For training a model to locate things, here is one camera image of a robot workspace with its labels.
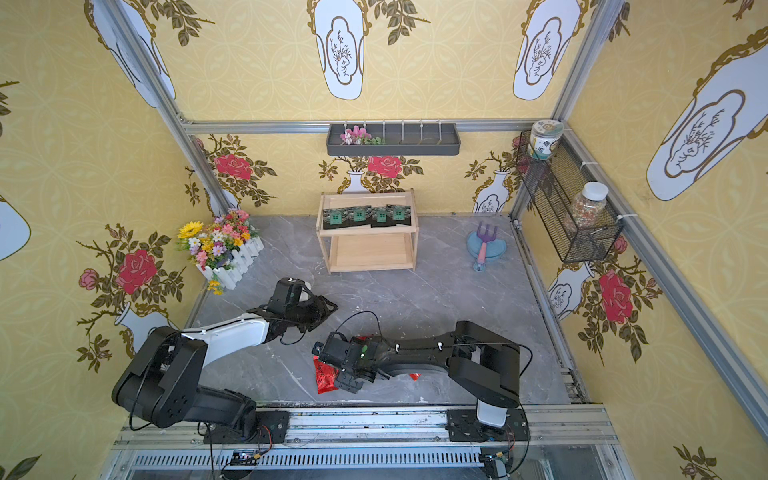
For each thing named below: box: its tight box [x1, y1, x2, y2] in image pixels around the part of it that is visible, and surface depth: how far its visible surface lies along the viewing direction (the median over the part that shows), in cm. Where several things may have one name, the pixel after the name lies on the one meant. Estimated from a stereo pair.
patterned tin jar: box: [529, 119, 565, 160], surface depth 87 cm
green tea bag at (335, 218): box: [329, 211, 343, 225], surface depth 94 cm
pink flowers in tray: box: [340, 125, 382, 145], surface depth 89 cm
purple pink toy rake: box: [476, 221, 498, 272], surface depth 112 cm
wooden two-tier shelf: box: [316, 188, 420, 275], surface depth 105 cm
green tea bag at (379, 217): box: [370, 206, 397, 228], surface depth 94 cm
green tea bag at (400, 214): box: [386, 204, 412, 226], surface depth 94 cm
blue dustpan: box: [466, 231, 507, 271], surface depth 112 cm
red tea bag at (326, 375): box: [313, 356, 340, 394], surface depth 81 cm
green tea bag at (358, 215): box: [346, 205, 372, 227], surface depth 94 cm
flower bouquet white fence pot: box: [176, 209, 264, 296], surface depth 95 cm
